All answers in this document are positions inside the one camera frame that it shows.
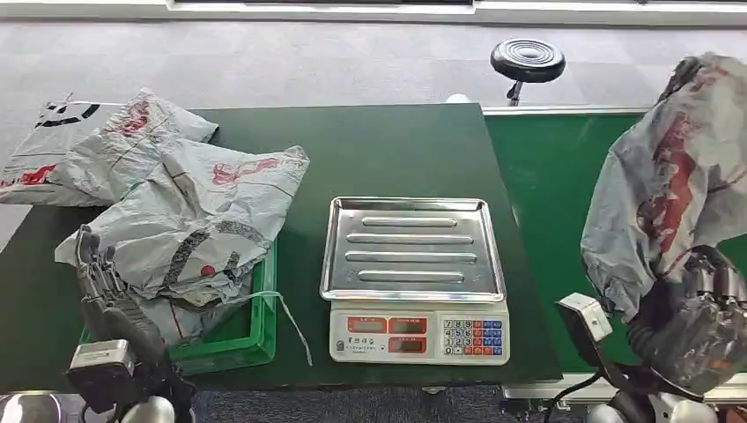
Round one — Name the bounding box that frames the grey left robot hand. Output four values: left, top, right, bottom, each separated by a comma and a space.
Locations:
74, 224, 170, 375

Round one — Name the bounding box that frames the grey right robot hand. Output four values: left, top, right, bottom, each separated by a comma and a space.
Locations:
627, 245, 747, 398

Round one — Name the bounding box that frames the grey parcel bag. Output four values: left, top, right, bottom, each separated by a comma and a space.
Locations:
55, 87, 220, 206
54, 138, 314, 367
0, 96, 127, 206
581, 52, 747, 323

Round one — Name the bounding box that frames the shiny silver robot body part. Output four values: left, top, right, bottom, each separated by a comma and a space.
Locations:
0, 392, 63, 423

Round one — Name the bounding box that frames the green plastic crate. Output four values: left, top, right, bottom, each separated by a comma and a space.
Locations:
78, 241, 278, 376

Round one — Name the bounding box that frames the crumpled grey parcel bag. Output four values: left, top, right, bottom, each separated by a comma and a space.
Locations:
55, 87, 220, 206

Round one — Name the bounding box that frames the grey parcel bag, large smiley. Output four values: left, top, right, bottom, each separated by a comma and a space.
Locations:
0, 96, 127, 206

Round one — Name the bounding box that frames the green conveyor belt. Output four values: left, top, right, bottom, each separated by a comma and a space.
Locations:
483, 105, 747, 404

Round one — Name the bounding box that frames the white scale with steel tray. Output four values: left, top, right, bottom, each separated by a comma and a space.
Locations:
319, 196, 512, 367

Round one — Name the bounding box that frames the black round stool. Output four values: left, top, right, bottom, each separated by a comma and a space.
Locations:
490, 38, 567, 108

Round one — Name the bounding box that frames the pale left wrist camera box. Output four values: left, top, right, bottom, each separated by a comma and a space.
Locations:
65, 339, 137, 410

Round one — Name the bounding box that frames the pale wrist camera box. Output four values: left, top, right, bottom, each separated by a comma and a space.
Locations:
555, 292, 614, 366
65, 339, 137, 410

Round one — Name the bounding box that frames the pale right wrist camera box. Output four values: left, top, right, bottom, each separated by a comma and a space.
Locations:
555, 292, 614, 366

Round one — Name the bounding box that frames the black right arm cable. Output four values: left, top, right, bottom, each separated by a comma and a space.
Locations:
543, 370, 603, 423

